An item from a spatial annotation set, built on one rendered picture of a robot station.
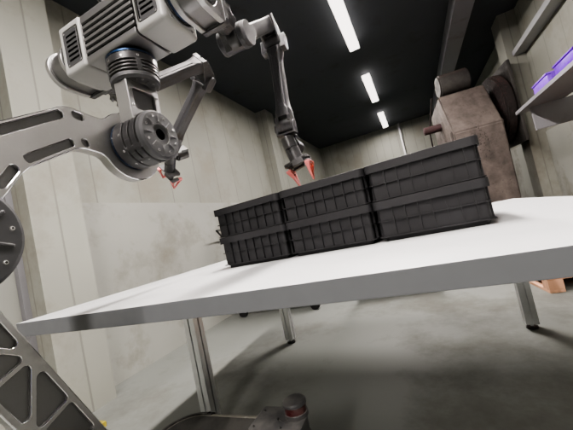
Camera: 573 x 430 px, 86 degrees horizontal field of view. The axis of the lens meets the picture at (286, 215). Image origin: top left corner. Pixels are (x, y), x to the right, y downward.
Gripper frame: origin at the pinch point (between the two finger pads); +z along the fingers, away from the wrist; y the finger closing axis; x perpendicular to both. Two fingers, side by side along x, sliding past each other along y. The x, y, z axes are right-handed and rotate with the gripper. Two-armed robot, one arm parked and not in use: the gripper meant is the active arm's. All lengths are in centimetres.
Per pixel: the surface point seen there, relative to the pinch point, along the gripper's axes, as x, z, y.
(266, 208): 17.9, 6.4, 12.7
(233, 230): 16.1, 7.5, 29.7
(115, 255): -49, -33, 173
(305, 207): 19.5, 12.9, -1.2
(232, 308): 65, 32, 7
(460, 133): -314, -40, -118
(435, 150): 24, 16, -42
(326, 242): 19.1, 26.0, -2.5
